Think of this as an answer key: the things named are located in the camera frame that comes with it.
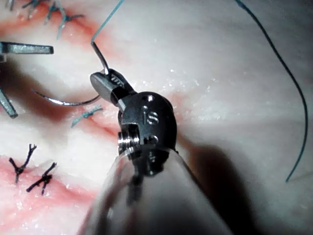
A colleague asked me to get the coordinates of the curved steel needle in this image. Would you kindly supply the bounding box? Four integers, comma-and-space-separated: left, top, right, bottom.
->
32, 42, 110, 106

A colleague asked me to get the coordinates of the blue stitching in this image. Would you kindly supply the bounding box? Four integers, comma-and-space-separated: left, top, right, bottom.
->
70, 104, 103, 128
6, 0, 85, 40

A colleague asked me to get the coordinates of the right arm needle driver jaw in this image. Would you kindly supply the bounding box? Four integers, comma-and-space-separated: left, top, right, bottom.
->
106, 69, 135, 99
89, 72, 121, 107

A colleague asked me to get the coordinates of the blue thread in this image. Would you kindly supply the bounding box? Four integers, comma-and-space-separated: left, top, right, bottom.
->
90, 0, 309, 184

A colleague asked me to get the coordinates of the tissue pad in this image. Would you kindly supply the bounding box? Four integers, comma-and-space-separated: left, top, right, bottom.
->
0, 0, 313, 235

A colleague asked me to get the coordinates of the right arm needle driver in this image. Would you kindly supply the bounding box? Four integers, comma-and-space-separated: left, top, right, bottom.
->
117, 91, 178, 173

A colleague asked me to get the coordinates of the left arm needle driver jaw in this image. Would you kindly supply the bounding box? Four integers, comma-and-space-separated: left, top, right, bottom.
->
0, 41, 54, 63
0, 88, 19, 119

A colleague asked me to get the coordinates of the black stitching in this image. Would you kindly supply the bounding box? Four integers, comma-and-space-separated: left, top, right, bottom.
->
8, 143, 58, 196

